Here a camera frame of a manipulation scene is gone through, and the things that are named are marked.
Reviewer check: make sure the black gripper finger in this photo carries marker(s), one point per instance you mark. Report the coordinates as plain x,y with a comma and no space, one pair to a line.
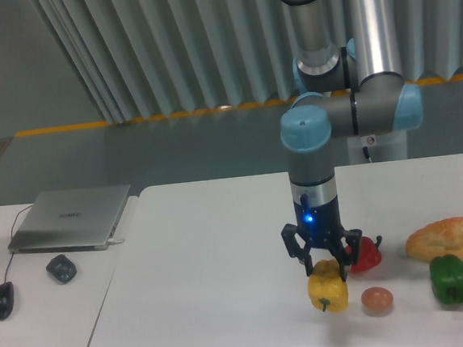
345,248
302,253

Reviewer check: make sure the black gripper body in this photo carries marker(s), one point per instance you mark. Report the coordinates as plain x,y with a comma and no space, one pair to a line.
321,224

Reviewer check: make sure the yellow bell pepper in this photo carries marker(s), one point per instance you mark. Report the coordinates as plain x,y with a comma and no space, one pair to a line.
327,291

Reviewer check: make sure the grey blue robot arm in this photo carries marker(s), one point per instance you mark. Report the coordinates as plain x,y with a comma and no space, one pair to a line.
354,90

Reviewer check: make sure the red bell pepper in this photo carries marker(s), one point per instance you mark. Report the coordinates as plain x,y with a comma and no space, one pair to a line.
369,256

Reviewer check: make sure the green bell pepper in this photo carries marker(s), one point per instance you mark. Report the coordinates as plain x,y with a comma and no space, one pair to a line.
446,274

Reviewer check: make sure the brown egg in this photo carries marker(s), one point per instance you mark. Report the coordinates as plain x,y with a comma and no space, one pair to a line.
377,299

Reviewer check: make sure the golden bread pastry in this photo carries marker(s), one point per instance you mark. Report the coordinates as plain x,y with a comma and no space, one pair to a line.
436,239

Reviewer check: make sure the silver closed laptop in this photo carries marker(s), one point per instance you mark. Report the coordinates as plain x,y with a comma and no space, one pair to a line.
71,220

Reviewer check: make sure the folding partition screen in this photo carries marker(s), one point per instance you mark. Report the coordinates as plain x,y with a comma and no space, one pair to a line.
156,57

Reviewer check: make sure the black power adapter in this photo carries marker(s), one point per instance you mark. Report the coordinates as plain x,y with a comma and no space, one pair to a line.
62,269

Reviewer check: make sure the black computer mouse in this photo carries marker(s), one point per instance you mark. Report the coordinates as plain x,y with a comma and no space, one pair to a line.
7,299

